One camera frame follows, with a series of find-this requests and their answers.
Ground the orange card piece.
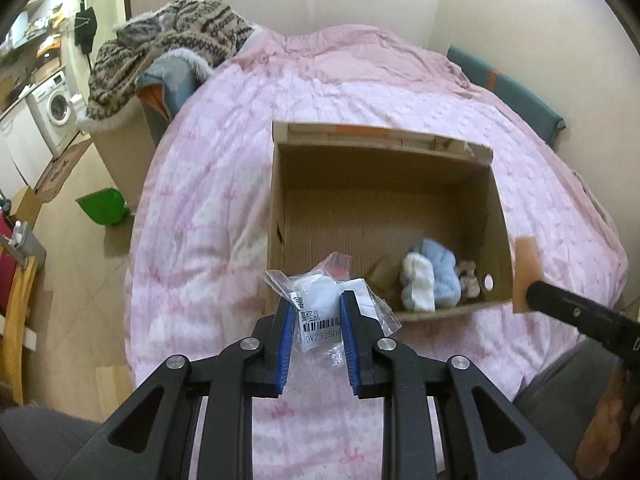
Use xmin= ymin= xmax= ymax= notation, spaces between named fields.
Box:
xmin=512 ymin=236 xmax=544 ymax=314

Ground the beige scrunchie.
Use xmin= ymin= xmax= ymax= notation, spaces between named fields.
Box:
xmin=456 ymin=260 xmax=480 ymax=300

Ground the fluffy light blue sock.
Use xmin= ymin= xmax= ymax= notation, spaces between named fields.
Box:
xmin=416 ymin=238 xmax=461 ymax=309

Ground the white item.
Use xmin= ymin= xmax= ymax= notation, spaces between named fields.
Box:
xmin=264 ymin=252 xmax=401 ymax=390

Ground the white fluffy sock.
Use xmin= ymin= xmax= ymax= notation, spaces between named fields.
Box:
xmin=400 ymin=252 xmax=435 ymax=312

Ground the wooden chair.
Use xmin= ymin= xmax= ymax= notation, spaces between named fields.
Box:
xmin=1 ymin=257 xmax=38 ymax=405

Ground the pink patterned bed quilt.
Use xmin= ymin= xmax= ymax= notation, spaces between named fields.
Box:
xmin=126 ymin=26 xmax=628 ymax=398

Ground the teal headboard cushion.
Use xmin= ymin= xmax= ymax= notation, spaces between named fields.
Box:
xmin=446 ymin=46 xmax=566 ymax=148

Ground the red suitcase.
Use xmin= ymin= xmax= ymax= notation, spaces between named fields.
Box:
xmin=0 ymin=214 xmax=16 ymax=313

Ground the brown cardboard box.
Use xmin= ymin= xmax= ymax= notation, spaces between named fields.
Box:
xmin=267 ymin=122 xmax=513 ymax=323

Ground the brown doormat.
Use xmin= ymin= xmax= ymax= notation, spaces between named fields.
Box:
xmin=36 ymin=138 xmax=92 ymax=204

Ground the tan laundry box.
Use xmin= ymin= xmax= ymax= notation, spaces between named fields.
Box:
xmin=77 ymin=96 xmax=174 ymax=214

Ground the white kitchen cabinet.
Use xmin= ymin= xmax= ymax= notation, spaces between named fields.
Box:
xmin=1 ymin=100 xmax=52 ymax=198

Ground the white washing machine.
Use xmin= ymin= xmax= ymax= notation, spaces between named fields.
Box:
xmin=26 ymin=70 xmax=78 ymax=159

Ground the blue fur-trimmed jacket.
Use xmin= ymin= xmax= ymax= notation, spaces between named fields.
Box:
xmin=134 ymin=48 xmax=214 ymax=122

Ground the patterned knit sweater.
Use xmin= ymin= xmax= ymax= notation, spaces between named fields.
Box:
xmin=78 ymin=0 xmax=254 ymax=130

